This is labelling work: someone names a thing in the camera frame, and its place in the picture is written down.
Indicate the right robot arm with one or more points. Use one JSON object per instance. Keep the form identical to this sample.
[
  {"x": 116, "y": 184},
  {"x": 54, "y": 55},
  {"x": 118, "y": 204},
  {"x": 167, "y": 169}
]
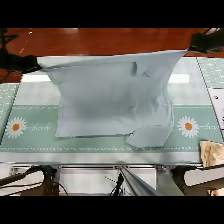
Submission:
[{"x": 206, "y": 41}]

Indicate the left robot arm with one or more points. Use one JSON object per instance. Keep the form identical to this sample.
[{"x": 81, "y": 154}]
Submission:
[{"x": 20, "y": 63}]

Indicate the silver frame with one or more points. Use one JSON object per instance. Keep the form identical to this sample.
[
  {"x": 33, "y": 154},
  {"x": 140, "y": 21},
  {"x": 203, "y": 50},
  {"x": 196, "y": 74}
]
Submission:
[{"x": 140, "y": 186}]

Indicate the pale blue shirt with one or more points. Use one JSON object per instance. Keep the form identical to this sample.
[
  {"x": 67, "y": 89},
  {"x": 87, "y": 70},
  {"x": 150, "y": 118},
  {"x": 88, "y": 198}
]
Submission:
[{"x": 110, "y": 100}]

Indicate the beige garment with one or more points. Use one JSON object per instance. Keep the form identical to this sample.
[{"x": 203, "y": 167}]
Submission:
[{"x": 211, "y": 155}]

